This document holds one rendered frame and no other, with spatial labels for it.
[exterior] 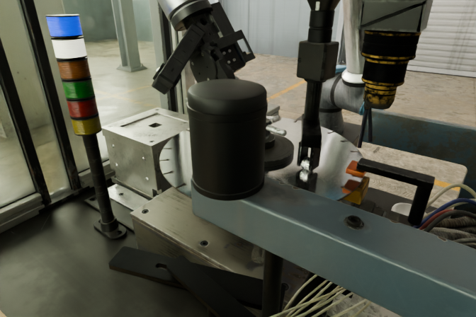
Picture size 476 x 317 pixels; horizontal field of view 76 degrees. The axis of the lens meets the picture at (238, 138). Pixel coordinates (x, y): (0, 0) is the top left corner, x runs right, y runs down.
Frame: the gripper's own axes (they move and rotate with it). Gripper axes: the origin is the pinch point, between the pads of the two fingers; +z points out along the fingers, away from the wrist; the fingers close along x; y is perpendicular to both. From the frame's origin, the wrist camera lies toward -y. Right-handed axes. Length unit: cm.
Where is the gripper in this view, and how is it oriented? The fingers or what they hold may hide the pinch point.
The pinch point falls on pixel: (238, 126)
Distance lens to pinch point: 51.0
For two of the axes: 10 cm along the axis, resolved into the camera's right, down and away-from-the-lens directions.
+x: -5.1, 1.5, 8.5
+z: 4.7, 8.7, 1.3
